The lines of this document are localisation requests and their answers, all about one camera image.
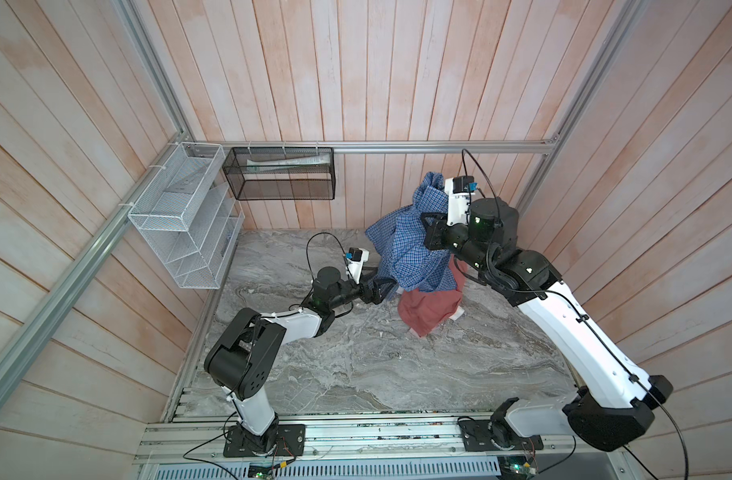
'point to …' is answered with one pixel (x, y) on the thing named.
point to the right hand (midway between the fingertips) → (421, 215)
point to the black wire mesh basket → (281, 173)
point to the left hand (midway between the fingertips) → (387, 280)
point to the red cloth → (425, 310)
